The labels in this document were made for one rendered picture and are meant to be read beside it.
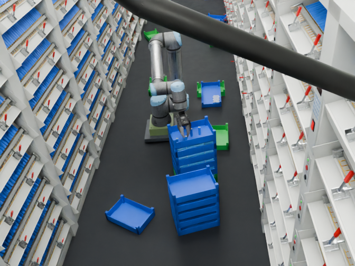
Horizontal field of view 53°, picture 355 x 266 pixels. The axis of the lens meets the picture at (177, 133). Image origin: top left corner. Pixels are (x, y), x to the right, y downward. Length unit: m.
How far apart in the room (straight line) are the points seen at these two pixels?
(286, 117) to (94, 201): 1.75
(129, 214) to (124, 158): 0.66
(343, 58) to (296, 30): 0.52
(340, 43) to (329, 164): 0.36
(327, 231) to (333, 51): 0.55
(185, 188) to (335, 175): 1.43
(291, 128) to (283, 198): 0.40
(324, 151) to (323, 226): 0.24
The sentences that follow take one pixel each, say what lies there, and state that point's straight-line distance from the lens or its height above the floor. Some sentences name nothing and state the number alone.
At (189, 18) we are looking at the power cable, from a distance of 0.35.
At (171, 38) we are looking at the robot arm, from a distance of 2.87.
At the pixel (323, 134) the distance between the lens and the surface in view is 1.11.
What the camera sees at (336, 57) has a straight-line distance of 0.99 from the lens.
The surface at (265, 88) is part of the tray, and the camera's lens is 2.26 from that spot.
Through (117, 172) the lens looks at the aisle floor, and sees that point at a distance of 3.09.
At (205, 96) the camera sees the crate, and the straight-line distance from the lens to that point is 3.82.
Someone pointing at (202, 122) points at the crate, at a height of 0.51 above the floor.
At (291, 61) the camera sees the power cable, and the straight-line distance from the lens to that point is 0.38.
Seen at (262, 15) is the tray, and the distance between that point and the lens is 2.22.
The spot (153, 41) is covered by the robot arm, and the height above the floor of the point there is 0.97.
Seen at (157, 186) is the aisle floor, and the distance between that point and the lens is 2.89.
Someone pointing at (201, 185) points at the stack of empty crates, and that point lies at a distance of 2.40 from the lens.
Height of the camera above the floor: 2.03
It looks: 37 degrees down
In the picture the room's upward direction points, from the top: 7 degrees counter-clockwise
